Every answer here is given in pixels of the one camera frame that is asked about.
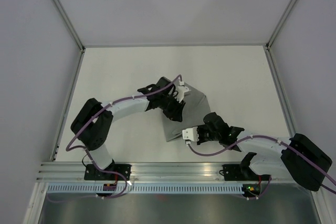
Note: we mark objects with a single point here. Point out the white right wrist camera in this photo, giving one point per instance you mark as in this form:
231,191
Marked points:
190,134

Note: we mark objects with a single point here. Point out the white slotted cable duct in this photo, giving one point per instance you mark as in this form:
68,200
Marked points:
146,188

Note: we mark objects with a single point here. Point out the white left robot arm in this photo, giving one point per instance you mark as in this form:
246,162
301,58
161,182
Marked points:
92,124

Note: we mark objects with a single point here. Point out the aluminium right frame post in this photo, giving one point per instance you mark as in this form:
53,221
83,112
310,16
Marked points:
281,22

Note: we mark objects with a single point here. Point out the grey cloth napkin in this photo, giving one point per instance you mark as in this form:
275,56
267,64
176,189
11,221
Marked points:
196,108

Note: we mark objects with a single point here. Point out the aluminium front rail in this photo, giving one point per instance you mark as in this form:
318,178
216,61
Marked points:
76,172

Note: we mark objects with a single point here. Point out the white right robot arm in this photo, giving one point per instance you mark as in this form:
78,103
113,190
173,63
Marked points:
294,157

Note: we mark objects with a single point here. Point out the aluminium frame post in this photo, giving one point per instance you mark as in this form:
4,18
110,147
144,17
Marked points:
281,22
71,29

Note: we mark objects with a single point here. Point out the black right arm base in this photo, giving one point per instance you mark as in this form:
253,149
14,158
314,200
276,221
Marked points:
234,172

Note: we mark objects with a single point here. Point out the aluminium left frame post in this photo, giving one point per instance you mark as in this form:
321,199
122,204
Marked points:
71,29

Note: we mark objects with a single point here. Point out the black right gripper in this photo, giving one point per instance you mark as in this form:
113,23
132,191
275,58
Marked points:
200,140

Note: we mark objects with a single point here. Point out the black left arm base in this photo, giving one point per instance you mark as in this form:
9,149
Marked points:
112,172

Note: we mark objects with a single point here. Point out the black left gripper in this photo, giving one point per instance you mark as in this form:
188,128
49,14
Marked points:
176,114

